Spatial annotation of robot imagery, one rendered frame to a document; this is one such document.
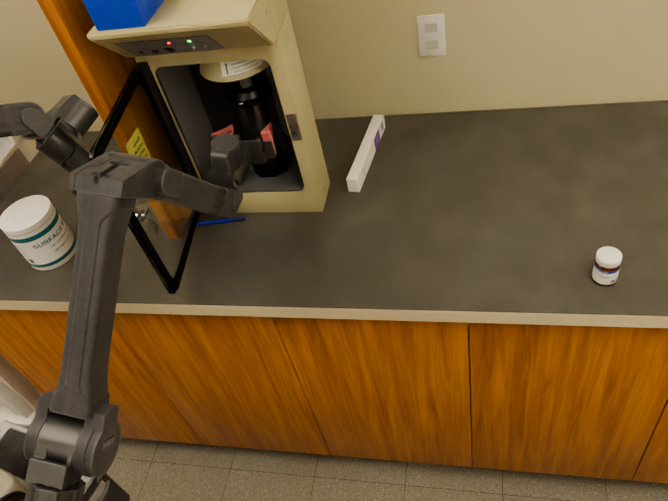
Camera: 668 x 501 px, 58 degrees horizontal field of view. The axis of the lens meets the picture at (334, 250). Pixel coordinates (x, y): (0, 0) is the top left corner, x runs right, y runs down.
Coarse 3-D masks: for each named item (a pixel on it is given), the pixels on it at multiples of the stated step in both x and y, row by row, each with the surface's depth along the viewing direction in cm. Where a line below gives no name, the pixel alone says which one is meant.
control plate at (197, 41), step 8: (152, 40) 112; (160, 40) 112; (168, 40) 112; (176, 40) 112; (184, 40) 112; (192, 40) 112; (200, 40) 112; (208, 40) 112; (128, 48) 116; (136, 48) 116; (144, 48) 117; (152, 48) 117; (160, 48) 117; (176, 48) 117; (192, 48) 117; (200, 48) 117; (208, 48) 117; (216, 48) 117; (224, 48) 117
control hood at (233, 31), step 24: (168, 0) 115; (192, 0) 113; (216, 0) 111; (240, 0) 109; (264, 0) 111; (168, 24) 107; (192, 24) 106; (216, 24) 105; (240, 24) 104; (264, 24) 111; (120, 48) 117
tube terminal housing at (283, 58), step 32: (288, 32) 125; (160, 64) 127; (192, 64) 125; (288, 64) 125; (288, 96) 127; (288, 128) 134; (192, 160) 146; (320, 160) 149; (256, 192) 150; (288, 192) 148; (320, 192) 149
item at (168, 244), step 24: (120, 96) 117; (144, 96) 127; (120, 120) 116; (144, 120) 126; (120, 144) 116; (144, 144) 125; (168, 144) 137; (168, 216) 134; (192, 216) 147; (168, 240) 133; (168, 264) 132; (168, 288) 131
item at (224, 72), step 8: (200, 64) 133; (208, 64) 129; (216, 64) 128; (224, 64) 127; (232, 64) 127; (240, 64) 127; (248, 64) 127; (256, 64) 128; (264, 64) 129; (200, 72) 133; (208, 72) 130; (216, 72) 128; (224, 72) 128; (232, 72) 127; (240, 72) 128; (248, 72) 128; (256, 72) 129; (216, 80) 129; (224, 80) 128; (232, 80) 128; (240, 80) 128
